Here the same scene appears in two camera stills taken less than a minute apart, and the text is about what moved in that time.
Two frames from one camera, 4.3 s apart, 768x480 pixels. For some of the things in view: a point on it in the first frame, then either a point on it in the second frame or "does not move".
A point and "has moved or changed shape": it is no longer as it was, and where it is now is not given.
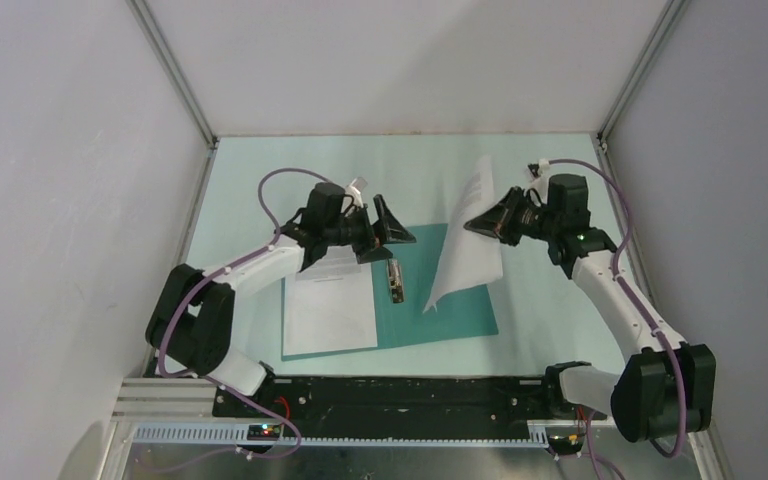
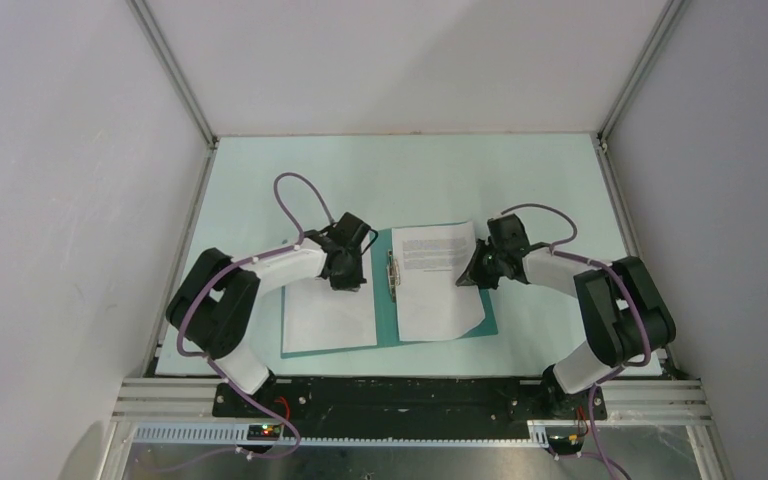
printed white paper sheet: [329, 305] does not move
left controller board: [263, 432] does not move
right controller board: [565, 444] does not move
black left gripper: [367, 250] → [351, 283]
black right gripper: [491, 220] → [472, 276]
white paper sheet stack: [474, 256] has moved or changed shape
